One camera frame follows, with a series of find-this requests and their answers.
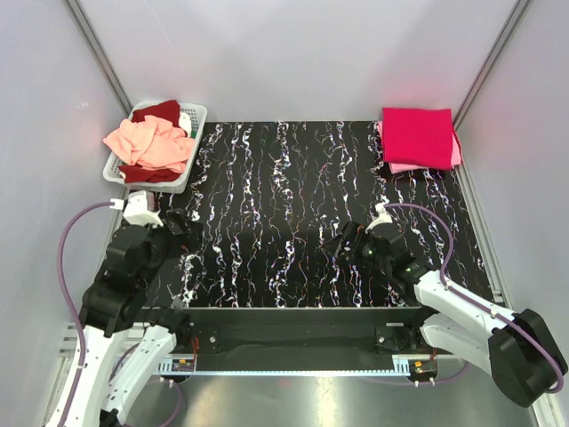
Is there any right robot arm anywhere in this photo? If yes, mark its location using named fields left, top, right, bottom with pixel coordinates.
left=324, top=222, right=568, bottom=407

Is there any folded light pink t shirt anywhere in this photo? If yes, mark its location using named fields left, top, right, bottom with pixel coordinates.
left=377, top=121, right=462, bottom=173

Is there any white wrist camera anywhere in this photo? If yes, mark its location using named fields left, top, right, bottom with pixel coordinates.
left=123, top=190, right=164, bottom=227
left=365, top=203, right=393, bottom=232

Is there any white plastic basket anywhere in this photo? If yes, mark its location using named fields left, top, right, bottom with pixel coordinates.
left=102, top=100, right=208, bottom=194

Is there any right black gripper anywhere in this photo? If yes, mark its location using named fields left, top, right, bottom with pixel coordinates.
left=321, top=221, right=391, bottom=273

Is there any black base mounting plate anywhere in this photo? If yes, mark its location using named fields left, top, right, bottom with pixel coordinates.
left=182, top=307, right=434, bottom=375

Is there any black marbled table mat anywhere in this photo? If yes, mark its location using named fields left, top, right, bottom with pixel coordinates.
left=148, top=122, right=493, bottom=308

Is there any dark red t shirt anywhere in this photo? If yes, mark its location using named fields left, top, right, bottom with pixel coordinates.
left=118, top=100, right=181, bottom=183

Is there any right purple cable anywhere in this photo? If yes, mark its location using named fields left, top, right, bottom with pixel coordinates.
left=381, top=203, right=565, bottom=395

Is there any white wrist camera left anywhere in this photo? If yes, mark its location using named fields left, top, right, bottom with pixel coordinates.
left=123, top=190, right=164, bottom=227

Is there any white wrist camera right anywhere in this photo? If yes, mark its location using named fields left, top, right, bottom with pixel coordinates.
left=365, top=203, right=393, bottom=232

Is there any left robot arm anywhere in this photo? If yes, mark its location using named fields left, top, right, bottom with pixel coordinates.
left=48, top=211, right=204, bottom=426

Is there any salmon pink t shirt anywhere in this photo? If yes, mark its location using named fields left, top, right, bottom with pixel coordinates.
left=103, top=115, right=196, bottom=173

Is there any folded magenta t shirt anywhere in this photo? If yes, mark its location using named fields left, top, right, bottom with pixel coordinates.
left=381, top=108, right=454, bottom=170

